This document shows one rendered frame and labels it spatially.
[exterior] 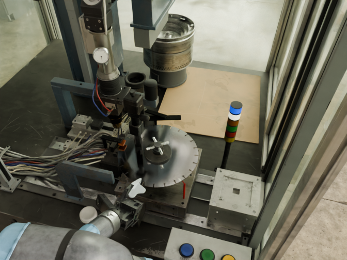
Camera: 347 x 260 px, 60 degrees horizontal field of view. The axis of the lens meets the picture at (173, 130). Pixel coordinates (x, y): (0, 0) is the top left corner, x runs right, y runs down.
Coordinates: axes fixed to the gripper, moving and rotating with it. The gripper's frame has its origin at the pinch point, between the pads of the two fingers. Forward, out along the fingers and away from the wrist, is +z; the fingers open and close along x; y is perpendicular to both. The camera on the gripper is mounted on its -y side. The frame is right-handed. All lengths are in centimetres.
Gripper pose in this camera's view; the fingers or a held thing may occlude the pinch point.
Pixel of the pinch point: (135, 194)
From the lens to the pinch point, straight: 120.5
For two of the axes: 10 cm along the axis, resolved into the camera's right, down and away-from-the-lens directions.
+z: 3.6, -1.7, 9.2
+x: 2.5, -9.3, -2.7
